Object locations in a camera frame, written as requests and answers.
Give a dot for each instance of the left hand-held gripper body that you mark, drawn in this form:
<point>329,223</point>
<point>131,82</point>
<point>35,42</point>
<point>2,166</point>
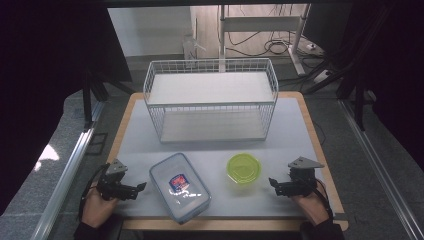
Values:
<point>111,182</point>

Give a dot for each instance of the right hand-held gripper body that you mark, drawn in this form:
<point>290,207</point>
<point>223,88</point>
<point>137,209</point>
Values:
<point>301,181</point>

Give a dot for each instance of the round green lidded container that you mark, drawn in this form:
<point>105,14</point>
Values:
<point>243,170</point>

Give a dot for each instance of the clear rectangular blue-lidded container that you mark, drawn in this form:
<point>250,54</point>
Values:
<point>180,187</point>

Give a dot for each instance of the person's right hand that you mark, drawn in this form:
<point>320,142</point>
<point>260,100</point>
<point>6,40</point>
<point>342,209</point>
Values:
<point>310,206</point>

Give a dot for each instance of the person's left hand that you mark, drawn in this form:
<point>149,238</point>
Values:
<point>96,210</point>

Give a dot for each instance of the light grey table mat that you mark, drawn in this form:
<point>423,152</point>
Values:
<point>216,150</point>

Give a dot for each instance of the black metal stand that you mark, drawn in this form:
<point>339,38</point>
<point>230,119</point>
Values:
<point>91,93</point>
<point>358,86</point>

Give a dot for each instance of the white power strip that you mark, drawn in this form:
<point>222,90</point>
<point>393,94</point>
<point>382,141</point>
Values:
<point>322,76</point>

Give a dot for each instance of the dark curtain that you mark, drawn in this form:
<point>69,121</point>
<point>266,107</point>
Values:
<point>46,83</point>
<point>396,73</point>

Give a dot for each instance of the clear plastic bottle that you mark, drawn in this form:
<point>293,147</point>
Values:
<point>191,46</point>

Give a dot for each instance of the aluminium rail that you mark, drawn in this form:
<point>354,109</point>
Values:
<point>380,170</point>
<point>63,180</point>

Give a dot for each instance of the white metal desk frame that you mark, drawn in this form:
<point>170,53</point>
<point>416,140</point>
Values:
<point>260,25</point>

